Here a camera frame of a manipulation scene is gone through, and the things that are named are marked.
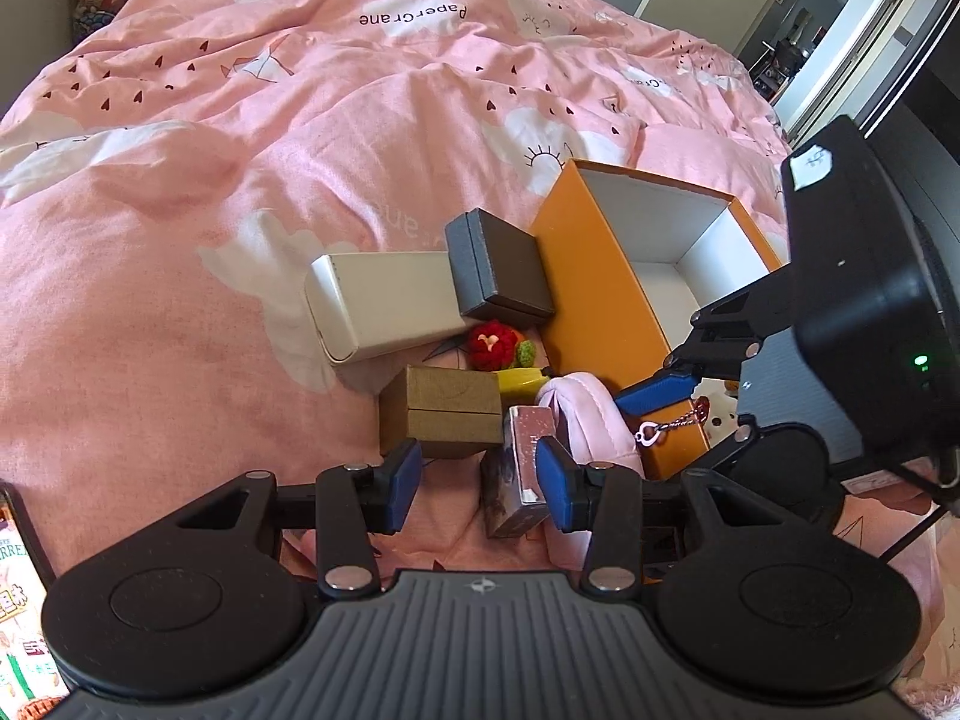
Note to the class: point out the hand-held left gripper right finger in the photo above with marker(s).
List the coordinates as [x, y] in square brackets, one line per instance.
[555, 480]

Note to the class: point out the small metallic pink box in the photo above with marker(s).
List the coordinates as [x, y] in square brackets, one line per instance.
[517, 465]

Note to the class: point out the brown cardboard box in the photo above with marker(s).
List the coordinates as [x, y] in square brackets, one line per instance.
[442, 409]

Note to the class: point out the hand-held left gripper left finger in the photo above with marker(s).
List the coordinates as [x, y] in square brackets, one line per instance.
[405, 480]

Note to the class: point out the small yellow object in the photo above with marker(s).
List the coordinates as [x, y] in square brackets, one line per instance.
[521, 381]

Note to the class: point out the colourful snack package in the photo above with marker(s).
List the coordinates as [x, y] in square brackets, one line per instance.
[19, 615]

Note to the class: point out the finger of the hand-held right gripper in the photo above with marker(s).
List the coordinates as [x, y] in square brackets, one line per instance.
[742, 435]
[652, 394]

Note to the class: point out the long white box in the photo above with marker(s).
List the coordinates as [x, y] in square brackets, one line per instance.
[390, 300]

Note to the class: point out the pink fabric pouch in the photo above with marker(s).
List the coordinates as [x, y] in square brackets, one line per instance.
[592, 420]

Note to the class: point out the dark cabinet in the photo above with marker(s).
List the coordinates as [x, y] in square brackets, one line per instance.
[930, 157]

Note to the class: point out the black square box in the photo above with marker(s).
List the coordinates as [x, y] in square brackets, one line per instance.
[502, 270]

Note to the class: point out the red crochet flower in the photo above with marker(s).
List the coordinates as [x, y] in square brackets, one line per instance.
[491, 345]

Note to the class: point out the orange cardboard box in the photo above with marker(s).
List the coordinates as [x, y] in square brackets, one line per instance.
[592, 277]

